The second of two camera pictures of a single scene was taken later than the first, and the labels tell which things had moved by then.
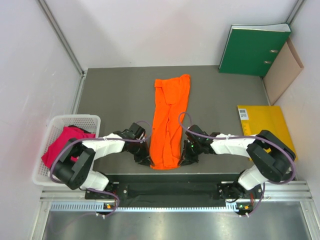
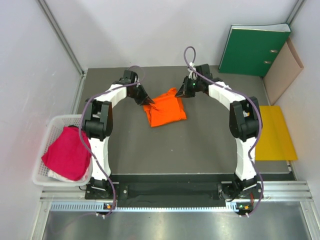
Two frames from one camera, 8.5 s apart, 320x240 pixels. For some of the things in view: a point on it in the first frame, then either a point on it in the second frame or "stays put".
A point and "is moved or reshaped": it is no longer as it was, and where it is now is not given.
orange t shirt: x=171 y=98 is moved or reshaped
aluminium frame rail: x=62 y=36 stays put
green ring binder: x=250 y=49 stays put
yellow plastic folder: x=255 y=119 stays put
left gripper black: x=144 y=159 -> x=144 y=99
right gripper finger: x=185 y=162 -> x=181 y=92
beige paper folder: x=282 y=72 stays put
